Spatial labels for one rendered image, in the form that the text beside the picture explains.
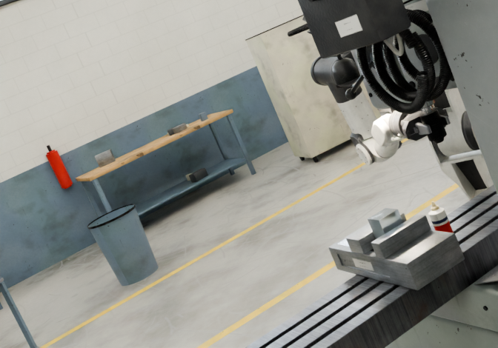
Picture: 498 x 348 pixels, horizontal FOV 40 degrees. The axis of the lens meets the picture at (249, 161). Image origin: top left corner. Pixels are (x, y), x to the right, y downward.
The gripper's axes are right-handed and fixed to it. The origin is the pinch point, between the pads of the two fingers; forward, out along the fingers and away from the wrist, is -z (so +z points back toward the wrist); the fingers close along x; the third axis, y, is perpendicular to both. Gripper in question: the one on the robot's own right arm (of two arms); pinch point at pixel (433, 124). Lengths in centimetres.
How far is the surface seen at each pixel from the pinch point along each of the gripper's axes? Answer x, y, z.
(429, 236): -17.2, 20.6, -14.0
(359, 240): -30.8, 16.8, -5.3
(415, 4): -5.6, -31.3, -25.2
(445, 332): -17, 53, 1
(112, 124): -70, -1, 758
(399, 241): -23.9, 18.7, -12.7
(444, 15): -11, -29, -46
